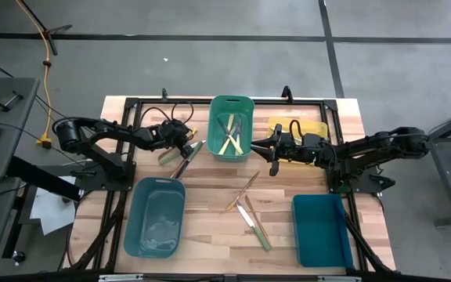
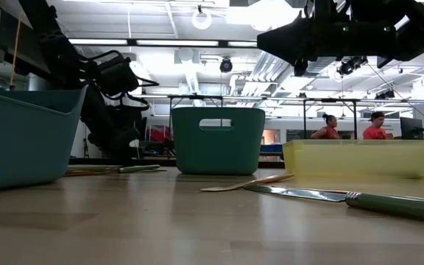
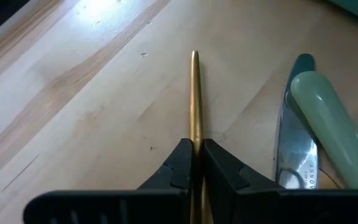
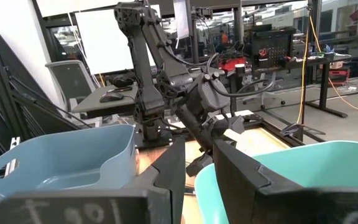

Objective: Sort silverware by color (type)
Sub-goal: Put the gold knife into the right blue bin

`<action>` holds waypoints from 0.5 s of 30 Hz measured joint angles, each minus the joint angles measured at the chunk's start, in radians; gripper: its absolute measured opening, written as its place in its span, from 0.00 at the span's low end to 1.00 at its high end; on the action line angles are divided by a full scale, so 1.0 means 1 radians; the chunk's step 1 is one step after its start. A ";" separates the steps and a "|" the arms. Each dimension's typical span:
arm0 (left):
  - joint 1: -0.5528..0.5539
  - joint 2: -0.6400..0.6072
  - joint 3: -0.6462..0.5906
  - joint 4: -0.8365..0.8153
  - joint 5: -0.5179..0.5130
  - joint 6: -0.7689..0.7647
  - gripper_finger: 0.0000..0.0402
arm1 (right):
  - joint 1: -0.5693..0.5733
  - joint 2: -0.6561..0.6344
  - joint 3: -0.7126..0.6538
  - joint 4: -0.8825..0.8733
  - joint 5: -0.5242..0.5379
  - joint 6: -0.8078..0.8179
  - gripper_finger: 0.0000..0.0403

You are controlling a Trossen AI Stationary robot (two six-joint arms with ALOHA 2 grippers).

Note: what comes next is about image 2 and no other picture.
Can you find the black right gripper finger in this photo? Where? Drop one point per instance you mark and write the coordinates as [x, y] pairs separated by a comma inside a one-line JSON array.
[[289, 37], [301, 66]]

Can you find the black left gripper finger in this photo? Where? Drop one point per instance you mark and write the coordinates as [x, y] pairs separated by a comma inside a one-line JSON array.
[[98, 140], [120, 145]]

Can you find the bronze cutlery piece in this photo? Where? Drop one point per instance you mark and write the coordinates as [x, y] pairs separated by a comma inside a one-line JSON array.
[[90, 173]]

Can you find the black ceiling lamp cluster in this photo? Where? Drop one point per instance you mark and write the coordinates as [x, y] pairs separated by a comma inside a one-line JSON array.
[[385, 94], [352, 65]]

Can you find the red object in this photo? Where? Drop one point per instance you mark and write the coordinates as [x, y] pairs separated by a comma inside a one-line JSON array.
[[158, 134]]

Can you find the black ceiling spot lamp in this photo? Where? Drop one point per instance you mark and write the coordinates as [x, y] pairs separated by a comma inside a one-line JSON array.
[[226, 65]]

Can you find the person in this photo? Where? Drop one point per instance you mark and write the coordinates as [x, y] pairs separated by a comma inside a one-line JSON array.
[[328, 132], [374, 132]]

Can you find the large teal plastic bin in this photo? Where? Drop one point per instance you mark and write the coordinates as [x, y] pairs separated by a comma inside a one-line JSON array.
[[20, 147]]

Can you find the green plastic bin with slot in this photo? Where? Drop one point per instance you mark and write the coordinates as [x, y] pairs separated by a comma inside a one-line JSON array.
[[217, 154]]

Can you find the yellow translucent plastic tray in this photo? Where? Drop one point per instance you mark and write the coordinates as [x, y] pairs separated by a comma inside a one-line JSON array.
[[359, 160]]

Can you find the black computer monitor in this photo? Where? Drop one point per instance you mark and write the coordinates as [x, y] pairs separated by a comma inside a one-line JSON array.
[[411, 129]]

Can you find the black workstation frame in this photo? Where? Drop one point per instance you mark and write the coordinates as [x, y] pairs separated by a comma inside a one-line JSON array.
[[197, 97], [329, 100]]

